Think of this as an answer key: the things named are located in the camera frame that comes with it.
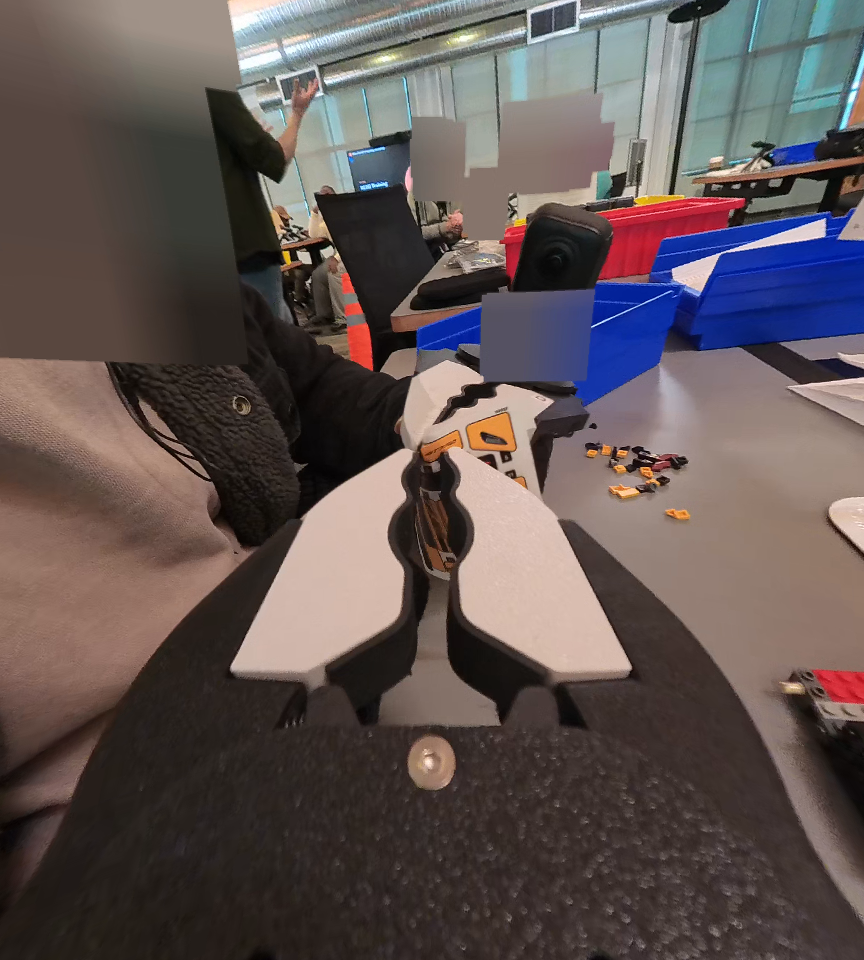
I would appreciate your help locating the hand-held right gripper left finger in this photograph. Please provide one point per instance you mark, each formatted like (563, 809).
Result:
(327, 585)

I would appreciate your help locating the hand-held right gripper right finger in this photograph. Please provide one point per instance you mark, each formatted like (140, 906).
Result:
(529, 585)

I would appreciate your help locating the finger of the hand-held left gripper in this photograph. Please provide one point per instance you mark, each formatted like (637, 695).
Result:
(563, 416)
(424, 397)

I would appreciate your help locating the orange sticker sheet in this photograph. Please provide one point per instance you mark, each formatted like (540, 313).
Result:
(492, 431)

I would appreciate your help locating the person's left forearm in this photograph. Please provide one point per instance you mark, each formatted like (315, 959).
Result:
(327, 405)

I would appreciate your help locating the grey desk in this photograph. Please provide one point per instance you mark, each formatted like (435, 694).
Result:
(701, 585)

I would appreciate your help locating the scatter of small toy pieces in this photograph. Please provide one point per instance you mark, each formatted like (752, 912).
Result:
(638, 465)

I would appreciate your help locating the orange traffic cone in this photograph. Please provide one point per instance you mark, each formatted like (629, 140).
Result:
(357, 330)

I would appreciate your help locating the red plastic bin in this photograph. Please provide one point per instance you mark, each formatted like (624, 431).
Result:
(664, 232)

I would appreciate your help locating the yellow plastic bin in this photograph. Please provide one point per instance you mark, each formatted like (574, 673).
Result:
(656, 199)

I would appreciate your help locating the wooden table with black cushion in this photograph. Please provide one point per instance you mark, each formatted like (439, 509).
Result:
(447, 289)

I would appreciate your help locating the black fleece jacket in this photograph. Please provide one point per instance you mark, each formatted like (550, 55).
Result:
(252, 465)

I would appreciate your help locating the black mesh chair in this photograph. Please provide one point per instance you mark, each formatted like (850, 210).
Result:
(372, 255)

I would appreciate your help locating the black monitor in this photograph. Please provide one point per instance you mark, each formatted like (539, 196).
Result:
(379, 169)

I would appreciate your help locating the white paper sheet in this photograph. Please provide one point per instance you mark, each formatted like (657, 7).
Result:
(761, 251)

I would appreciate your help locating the large blue plastic bin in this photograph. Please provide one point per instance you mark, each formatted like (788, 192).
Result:
(776, 307)

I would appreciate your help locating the ceiling air vent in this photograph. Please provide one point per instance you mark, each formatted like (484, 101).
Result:
(552, 21)
(298, 84)

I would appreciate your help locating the long wooden table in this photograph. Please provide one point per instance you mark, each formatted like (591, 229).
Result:
(776, 176)

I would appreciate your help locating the beige hoodie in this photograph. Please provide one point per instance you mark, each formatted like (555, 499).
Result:
(64, 525)

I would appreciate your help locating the black floor lamp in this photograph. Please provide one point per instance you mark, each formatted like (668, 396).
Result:
(694, 9)

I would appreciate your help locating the silver ceiling duct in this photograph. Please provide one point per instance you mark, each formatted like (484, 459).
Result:
(402, 30)

